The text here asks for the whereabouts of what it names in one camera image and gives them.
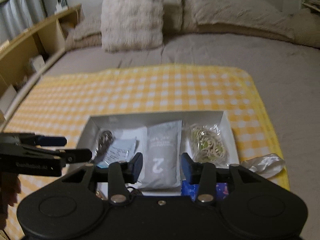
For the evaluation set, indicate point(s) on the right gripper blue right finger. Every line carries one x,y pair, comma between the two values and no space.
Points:
189,168

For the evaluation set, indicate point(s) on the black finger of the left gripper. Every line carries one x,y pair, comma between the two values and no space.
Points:
42,140
78,155

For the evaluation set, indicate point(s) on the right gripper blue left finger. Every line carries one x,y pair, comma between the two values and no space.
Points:
134,168

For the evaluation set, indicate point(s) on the light blue printed sachet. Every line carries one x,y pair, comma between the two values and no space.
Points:
120,150

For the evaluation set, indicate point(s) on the grey disposable seat cushion pouch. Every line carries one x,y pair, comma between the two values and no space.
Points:
161,169

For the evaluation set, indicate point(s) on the bag of green-white cables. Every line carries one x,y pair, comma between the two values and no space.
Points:
207,145

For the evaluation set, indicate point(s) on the white cloth item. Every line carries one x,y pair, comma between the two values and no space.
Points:
139,133

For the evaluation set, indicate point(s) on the person's left hand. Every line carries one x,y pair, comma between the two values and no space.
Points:
10,188

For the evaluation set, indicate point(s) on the blue patterned packet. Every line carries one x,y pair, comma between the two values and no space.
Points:
194,190

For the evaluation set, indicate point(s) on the white shallow box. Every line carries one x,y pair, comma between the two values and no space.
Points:
115,123

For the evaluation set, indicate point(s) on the white flat box on shelf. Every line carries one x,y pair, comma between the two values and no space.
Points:
7,98

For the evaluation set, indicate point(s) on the crumpled clear plastic bag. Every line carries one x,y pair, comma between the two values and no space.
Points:
266,166

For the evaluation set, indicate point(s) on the white tissue box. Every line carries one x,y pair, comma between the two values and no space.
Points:
35,64

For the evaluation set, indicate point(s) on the wooden headboard shelf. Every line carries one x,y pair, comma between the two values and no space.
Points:
45,38

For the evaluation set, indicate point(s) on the beige folded fluffy blanket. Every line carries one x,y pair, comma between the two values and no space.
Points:
85,34

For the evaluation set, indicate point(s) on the grey curtain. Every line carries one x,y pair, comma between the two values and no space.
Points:
18,15

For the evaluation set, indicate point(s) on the grey bed sheet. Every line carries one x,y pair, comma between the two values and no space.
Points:
286,76

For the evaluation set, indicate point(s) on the green glass bottle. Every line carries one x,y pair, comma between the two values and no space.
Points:
61,4

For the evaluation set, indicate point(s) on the fluffy white square pillow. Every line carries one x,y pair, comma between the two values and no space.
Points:
131,24

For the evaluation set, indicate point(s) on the beige long pillow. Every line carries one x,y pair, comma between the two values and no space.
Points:
252,18

